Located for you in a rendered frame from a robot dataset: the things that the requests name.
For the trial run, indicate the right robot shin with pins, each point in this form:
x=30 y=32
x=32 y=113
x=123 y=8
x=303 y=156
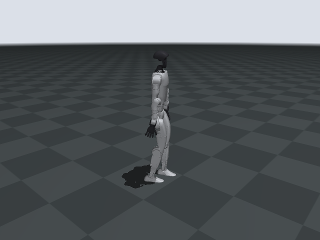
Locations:
x=155 y=161

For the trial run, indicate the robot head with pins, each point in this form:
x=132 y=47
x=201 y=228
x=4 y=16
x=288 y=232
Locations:
x=161 y=56

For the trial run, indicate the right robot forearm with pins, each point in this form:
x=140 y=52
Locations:
x=155 y=109

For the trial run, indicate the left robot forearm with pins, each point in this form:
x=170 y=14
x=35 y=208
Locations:
x=165 y=106

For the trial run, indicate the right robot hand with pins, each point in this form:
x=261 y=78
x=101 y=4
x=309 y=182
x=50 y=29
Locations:
x=151 y=130

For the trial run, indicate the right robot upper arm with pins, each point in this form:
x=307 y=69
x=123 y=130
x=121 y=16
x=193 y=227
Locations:
x=156 y=82

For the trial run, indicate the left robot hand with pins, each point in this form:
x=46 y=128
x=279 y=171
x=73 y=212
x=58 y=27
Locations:
x=166 y=110

